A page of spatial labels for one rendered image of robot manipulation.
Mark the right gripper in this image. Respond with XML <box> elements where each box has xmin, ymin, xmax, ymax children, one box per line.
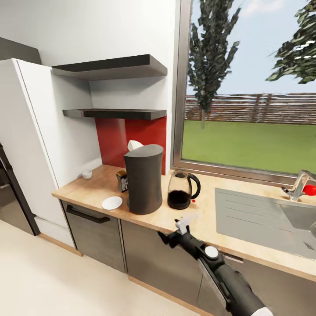
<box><xmin>158</xmin><ymin>225</ymin><xmax>194</xmax><ymax>252</ymax></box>

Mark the saucer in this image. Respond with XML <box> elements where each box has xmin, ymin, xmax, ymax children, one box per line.
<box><xmin>102</xmin><ymin>196</ymin><xmax>122</xmax><ymax>210</ymax></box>

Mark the coffee cup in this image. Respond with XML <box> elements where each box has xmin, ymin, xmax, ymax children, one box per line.
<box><xmin>82</xmin><ymin>171</ymin><xmax>92</xmax><ymax>180</ymax></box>

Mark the bottle of coffee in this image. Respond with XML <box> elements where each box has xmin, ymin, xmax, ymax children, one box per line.
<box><xmin>116</xmin><ymin>170</ymin><xmax>128</xmax><ymax>193</ymax></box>

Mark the paper coffee filter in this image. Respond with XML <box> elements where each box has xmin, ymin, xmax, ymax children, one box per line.
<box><xmin>128</xmin><ymin>140</ymin><xmax>143</xmax><ymax>151</ymax></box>

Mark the electric kettle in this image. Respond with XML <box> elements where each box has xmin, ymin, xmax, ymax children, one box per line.
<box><xmin>167</xmin><ymin>169</ymin><xmax>201</xmax><ymax>210</ymax></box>

